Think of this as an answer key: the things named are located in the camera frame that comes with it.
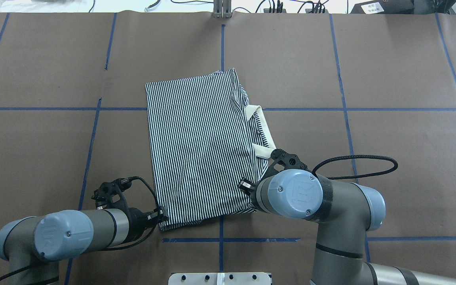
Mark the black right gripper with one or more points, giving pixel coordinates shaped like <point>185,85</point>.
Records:
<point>246,185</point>

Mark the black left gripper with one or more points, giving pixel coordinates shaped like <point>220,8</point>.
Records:
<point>136,224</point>

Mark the navy white striped polo shirt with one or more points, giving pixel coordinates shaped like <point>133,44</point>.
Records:
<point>205,136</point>

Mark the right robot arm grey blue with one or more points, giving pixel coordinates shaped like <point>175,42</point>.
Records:
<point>344,213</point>

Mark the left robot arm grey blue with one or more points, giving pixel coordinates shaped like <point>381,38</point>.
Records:
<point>34,246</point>

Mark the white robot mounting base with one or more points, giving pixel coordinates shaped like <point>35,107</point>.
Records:
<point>221,278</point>

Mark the brown table cover mat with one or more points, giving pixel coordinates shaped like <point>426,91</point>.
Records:
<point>73,106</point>

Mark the black power strip far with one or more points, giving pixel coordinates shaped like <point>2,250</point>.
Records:
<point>274,7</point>

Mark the black power strip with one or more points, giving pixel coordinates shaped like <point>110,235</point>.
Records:
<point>274,7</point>
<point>317,8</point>

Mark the black power strip near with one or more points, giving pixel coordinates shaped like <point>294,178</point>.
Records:
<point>317,8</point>

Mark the black box with label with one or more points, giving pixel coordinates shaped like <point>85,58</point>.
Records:
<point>383,7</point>

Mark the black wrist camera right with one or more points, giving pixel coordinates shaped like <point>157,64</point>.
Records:
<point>282,160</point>

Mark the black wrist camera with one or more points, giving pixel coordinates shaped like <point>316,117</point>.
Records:
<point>282,160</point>
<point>110,194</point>

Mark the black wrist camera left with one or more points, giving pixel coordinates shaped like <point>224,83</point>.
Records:
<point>110,194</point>

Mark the aluminium extrusion post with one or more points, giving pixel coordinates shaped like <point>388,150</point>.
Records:
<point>222,9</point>

